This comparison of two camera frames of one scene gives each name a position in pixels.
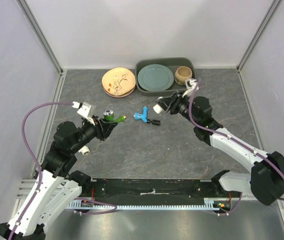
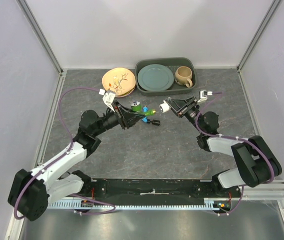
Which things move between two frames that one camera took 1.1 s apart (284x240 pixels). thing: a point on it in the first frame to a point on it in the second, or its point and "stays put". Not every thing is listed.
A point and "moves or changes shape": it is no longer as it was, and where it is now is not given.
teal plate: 155,77 stays put
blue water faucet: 144,116 stays put
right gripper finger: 165,103 to 177,104
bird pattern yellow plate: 118,81 stays put
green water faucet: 108,115 moves or changes shape
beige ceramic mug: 182,73 stays put
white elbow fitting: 157,108 moves or changes shape
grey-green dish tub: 173,63 stays put
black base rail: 147,189 stays put
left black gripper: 103,129 to 126,117
